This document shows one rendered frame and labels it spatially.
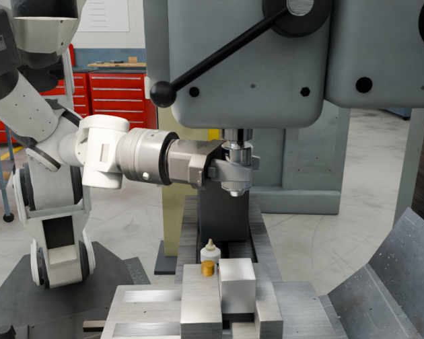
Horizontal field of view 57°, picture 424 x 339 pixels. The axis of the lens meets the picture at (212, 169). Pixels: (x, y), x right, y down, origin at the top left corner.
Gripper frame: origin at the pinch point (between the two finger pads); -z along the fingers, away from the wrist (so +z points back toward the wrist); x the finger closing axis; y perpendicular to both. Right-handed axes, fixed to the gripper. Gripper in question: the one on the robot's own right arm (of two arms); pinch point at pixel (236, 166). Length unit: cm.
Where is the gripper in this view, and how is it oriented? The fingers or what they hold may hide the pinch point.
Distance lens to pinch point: 59.0
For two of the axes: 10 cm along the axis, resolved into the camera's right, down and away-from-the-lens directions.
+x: 3.3, -3.0, 8.9
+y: -0.1, 9.5, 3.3
